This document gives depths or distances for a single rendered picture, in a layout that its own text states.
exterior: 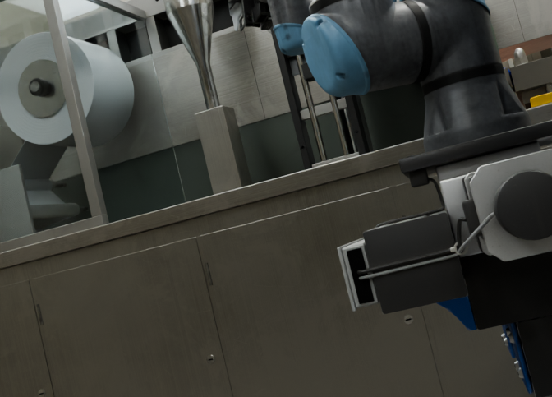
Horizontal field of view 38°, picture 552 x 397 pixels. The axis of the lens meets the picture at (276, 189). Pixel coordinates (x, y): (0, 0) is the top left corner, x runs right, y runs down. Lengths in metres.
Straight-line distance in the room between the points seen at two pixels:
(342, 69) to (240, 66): 1.52
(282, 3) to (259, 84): 1.18
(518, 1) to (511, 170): 1.73
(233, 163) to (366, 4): 1.25
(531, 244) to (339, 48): 0.45
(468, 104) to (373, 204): 0.75
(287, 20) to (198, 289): 0.83
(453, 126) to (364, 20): 0.19
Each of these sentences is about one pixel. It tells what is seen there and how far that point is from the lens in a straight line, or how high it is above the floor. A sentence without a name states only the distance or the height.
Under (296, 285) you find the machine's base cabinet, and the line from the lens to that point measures 1.90.
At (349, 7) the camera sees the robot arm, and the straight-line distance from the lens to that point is 1.10.
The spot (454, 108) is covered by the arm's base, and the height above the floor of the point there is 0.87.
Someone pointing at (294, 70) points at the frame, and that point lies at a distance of 2.08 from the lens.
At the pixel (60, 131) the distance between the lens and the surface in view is 2.22.
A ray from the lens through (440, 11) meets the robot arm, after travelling 1.15.
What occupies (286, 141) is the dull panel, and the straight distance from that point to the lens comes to 2.52.
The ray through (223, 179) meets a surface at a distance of 2.30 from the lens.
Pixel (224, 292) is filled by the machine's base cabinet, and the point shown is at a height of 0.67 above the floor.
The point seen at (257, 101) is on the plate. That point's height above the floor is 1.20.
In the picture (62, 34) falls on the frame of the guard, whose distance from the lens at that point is 2.24.
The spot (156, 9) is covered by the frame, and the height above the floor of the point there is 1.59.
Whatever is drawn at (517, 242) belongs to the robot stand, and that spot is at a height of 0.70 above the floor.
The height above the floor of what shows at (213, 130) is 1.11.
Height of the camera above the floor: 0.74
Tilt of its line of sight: 4 degrees up
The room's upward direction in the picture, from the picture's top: 14 degrees counter-clockwise
